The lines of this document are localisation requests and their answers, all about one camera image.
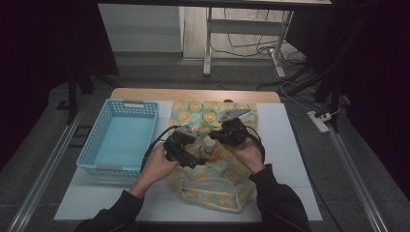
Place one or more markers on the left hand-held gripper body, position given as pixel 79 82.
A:
pixel 177 143

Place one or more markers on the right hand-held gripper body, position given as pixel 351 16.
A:
pixel 233 132

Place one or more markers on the small white-lidded jar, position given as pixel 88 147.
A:
pixel 209 145

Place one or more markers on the yellow floral tote bag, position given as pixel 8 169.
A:
pixel 219 180

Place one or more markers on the light blue plastic basket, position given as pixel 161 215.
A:
pixel 122 141

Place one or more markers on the person's right hand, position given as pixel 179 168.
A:
pixel 248 154

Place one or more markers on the person's left hand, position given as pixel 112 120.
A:
pixel 154 167

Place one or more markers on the white table mat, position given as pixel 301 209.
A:
pixel 283 154

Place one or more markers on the white power strip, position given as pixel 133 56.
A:
pixel 318 121

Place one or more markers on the white-framed desk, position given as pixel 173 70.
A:
pixel 241 26

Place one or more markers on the black metal stand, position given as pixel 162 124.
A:
pixel 71 96
pixel 332 90

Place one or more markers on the white cabinet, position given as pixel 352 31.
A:
pixel 141 29

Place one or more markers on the aluminium rail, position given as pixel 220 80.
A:
pixel 354 180
pixel 45 170

